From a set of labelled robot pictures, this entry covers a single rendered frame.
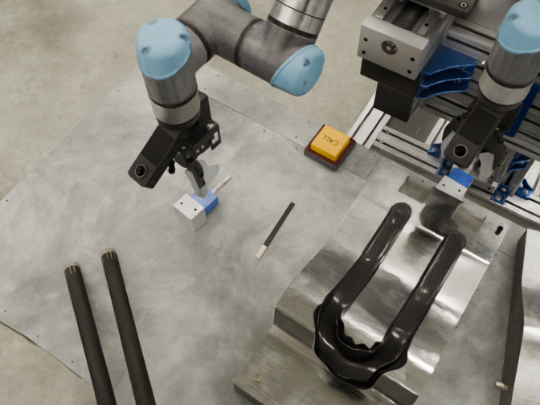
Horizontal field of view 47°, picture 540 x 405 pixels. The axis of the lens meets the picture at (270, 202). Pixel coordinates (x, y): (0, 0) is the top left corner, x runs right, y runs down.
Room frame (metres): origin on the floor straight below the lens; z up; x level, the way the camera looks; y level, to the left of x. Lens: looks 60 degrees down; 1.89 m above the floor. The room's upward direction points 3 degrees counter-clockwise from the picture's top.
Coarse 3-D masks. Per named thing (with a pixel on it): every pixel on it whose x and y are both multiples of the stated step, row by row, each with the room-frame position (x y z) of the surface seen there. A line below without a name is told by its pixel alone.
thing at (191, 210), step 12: (228, 180) 0.67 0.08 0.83; (216, 192) 0.64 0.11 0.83; (180, 204) 0.60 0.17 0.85; (192, 204) 0.60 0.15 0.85; (204, 204) 0.61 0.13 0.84; (216, 204) 0.62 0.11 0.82; (180, 216) 0.59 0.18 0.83; (192, 216) 0.57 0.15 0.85; (204, 216) 0.59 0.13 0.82; (192, 228) 0.57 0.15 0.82
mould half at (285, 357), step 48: (384, 192) 0.59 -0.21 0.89; (432, 192) 0.58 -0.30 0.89; (336, 240) 0.49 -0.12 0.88; (432, 240) 0.48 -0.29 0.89; (480, 240) 0.48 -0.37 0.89; (288, 288) 0.39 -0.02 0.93; (384, 288) 0.39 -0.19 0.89; (288, 336) 0.33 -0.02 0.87; (432, 336) 0.30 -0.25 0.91; (240, 384) 0.25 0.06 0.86; (288, 384) 0.25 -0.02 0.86; (336, 384) 0.24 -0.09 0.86; (384, 384) 0.23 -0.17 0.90
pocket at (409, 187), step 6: (408, 180) 0.62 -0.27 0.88; (402, 186) 0.61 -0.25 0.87; (408, 186) 0.61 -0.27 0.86; (414, 186) 0.61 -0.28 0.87; (420, 186) 0.60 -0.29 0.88; (402, 192) 0.60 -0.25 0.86; (408, 192) 0.60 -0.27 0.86; (414, 192) 0.60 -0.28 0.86; (420, 192) 0.60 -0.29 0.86; (426, 192) 0.59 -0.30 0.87; (414, 198) 0.59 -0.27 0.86; (420, 198) 0.58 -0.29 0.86; (426, 198) 0.58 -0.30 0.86
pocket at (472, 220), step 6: (456, 210) 0.56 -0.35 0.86; (462, 210) 0.55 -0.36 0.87; (468, 210) 0.55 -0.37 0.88; (456, 216) 0.54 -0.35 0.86; (462, 216) 0.54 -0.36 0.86; (468, 216) 0.54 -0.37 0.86; (474, 216) 0.54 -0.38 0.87; (480, 216) 0.53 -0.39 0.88; (462, 222) 0.53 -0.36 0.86; (468, 222) 0.53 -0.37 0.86; (474, 222) 0.53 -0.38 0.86; (480, 222) 0.53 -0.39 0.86; (474, 228) 0.52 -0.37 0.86
